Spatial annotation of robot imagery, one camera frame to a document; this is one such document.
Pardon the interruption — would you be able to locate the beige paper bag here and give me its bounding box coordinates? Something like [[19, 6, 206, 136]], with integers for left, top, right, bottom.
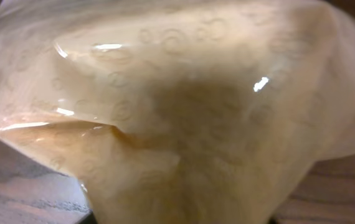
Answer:
[[0, 1, 355, 223]]

